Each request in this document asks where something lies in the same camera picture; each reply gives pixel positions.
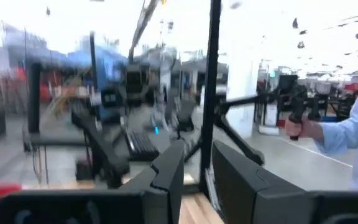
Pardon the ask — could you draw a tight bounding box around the black keyboard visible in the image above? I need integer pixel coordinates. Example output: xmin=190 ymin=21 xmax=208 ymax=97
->
xmin=124 ymin=129 xmax=161 ymax=162

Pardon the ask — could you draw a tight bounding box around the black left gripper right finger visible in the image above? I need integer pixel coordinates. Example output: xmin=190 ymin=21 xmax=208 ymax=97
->
xmin=211 ymin=139 xmax=316 ymax=224

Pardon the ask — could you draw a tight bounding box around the black vertical frame pole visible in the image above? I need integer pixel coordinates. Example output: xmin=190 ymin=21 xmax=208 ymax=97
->
xmin=181 ymin=0 xmax=223 ymax=195

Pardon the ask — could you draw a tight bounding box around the person's hand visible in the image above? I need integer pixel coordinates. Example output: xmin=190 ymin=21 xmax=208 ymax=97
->
xmin=284 ymin=116 xmax=325 ymax=141

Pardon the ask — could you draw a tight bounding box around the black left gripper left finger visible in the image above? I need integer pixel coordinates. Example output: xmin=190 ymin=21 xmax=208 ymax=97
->
xmin=118 ymin=139 xmax=186 ymax=224

